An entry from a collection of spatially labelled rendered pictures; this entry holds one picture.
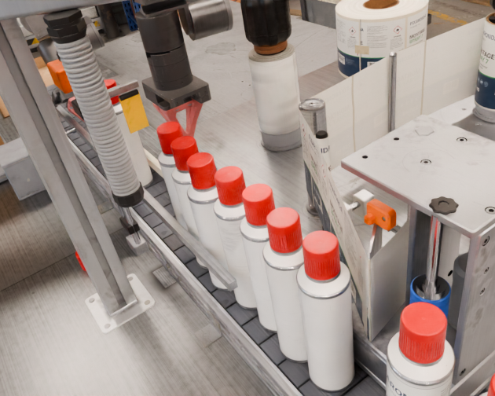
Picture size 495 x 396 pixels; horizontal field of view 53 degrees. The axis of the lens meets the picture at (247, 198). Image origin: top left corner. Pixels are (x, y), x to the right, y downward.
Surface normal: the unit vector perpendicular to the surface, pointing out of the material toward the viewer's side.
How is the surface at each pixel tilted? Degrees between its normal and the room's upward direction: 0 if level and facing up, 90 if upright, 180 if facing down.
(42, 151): 90
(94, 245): 90
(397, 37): 90
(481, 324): 90
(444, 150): 0
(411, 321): 2
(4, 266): 0
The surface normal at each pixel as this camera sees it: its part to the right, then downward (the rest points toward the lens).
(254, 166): -0.15, -0.79
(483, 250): 0.56, 0.43
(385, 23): -0.11, 0.62
